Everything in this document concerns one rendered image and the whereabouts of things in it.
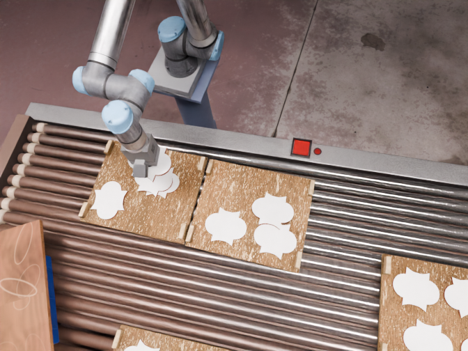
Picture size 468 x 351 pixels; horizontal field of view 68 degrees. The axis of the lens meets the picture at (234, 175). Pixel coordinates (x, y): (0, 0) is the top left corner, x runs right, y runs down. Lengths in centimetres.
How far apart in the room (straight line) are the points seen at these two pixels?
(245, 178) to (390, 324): 69
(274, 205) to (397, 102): 170
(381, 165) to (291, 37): 177
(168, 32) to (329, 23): 188
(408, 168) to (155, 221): 98
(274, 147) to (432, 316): 79
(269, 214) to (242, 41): 195
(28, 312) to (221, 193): 74
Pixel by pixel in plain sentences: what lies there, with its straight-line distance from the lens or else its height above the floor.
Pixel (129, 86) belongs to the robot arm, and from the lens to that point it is 100.
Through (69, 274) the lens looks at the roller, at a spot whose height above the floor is 92.
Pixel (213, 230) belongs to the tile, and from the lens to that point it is 127.
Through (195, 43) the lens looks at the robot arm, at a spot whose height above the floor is 115.
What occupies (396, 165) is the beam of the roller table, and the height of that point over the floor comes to 92.
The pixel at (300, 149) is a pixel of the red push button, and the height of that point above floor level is 93.
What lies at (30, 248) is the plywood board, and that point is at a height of 104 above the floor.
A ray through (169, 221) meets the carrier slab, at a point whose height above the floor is 94.
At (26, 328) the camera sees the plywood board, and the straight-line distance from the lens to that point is 134.
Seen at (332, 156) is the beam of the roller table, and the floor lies 91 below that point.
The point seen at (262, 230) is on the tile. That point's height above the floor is 95.
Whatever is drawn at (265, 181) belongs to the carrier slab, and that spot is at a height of 94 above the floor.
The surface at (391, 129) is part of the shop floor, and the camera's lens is 265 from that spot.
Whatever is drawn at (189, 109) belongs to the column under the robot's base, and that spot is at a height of 68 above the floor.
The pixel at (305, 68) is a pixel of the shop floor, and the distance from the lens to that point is 281.
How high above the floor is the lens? 217
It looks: 68 degrees down
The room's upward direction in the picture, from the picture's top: 10 degrees counter-clockwise
